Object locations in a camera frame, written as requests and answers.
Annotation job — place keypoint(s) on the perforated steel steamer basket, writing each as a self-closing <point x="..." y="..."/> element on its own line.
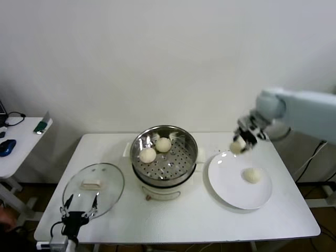
<point x="168" y="168"/>

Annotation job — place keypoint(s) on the black power adapter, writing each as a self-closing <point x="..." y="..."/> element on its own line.
<point x="323" y="143"/>

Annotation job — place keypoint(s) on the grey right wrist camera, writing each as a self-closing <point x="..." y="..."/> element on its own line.
<point x="245" y="122"/>

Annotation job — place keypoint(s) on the small white desk item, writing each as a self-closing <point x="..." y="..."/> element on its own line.
<point x="3" y="129"/>

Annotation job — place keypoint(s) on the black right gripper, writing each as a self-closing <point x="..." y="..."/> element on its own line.
<point x="246" y="136"/>

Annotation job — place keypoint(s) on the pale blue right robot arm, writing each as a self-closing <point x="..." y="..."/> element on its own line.
<point x="309" y="110"/>

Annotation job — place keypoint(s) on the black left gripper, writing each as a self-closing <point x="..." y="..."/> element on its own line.
<point x="74" y="221"/>

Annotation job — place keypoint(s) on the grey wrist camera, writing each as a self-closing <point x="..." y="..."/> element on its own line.
<point x="59" y="242"/>
<point x="245" y="122"/>

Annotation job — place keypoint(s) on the white electric cooker base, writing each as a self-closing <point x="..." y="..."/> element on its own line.
<point x="160" y="193"/>

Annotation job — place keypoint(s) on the white desk foot frame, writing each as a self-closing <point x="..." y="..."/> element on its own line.
<point x="328" y="194"/>

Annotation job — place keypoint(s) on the white steamed baozi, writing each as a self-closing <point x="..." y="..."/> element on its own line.
<point x="237" y="147"/>
<point x="147" y="156"/>
<point x="252" y="175"/>
<point x="163" y="144"/>

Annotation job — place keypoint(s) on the blue computer mouse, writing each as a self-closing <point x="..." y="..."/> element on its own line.
<point x="7" y="147"/>

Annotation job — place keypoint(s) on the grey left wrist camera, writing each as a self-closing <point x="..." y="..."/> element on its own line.
<point x="59" y="242"/>

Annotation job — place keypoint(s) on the white round plate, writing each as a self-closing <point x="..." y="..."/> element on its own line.
<point x="231" y="183"/>

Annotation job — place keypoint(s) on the dark laptop edge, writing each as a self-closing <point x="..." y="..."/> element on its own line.
<point x="2" y="107"/>

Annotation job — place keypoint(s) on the white side table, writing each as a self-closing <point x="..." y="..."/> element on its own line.
<point x="23" y="147"/>

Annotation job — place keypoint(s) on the bare person hand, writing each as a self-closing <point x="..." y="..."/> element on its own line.
<point x="8" y="216"/>

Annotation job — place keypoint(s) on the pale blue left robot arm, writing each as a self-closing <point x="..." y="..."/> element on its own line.
<point x="72" y="245"/>

